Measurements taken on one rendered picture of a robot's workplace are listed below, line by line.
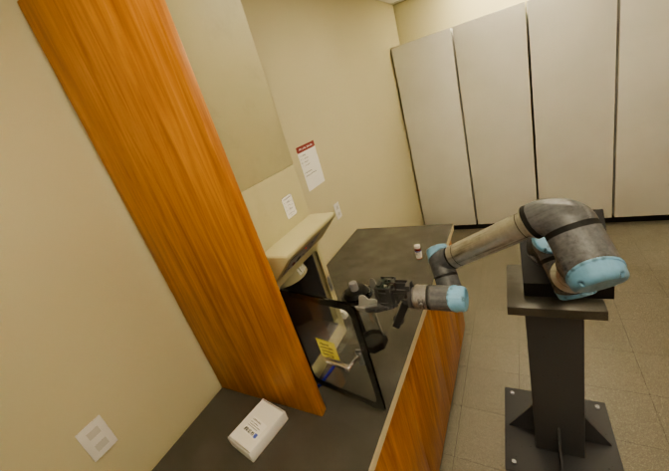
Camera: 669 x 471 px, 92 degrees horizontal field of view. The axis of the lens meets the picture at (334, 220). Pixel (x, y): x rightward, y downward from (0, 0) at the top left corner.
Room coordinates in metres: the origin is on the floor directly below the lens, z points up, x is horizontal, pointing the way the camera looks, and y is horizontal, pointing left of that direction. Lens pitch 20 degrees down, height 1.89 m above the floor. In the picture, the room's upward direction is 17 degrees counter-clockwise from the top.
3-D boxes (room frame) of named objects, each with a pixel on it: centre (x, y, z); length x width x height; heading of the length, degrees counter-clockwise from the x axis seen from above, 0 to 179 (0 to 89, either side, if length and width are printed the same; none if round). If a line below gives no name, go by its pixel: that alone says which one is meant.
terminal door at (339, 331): (0.82, 0.13, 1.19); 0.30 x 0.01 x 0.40; 47
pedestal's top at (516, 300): (1.10, -0.79, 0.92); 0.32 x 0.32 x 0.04; 59
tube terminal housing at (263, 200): (1.12, 0.28, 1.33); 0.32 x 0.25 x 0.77; 147
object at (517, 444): (1.10, -0.79, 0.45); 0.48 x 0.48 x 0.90; 59
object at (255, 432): (0.82, 0.44, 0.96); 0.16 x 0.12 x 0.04; 137
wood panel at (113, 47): (0.95, 0.42, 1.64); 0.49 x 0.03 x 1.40; 57
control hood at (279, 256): (1.03, 0.12, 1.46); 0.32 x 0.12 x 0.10; 147
